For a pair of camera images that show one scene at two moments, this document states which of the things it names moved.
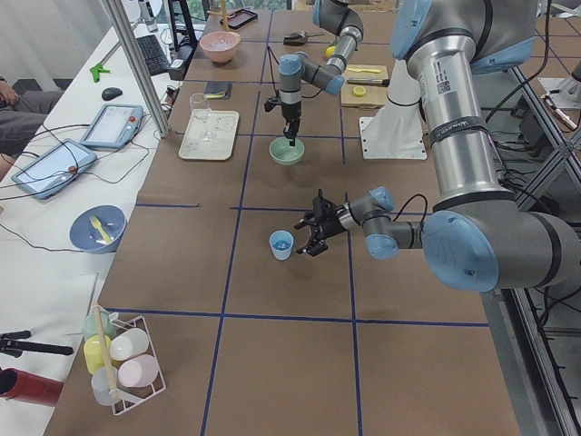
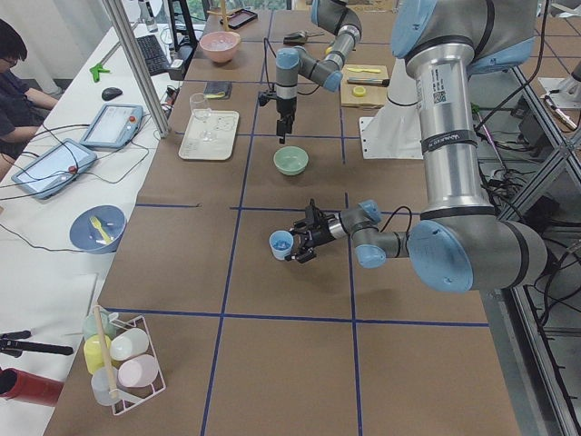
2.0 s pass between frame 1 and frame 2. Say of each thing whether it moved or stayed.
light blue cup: stayed
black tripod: stayed
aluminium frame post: stayed
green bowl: moved
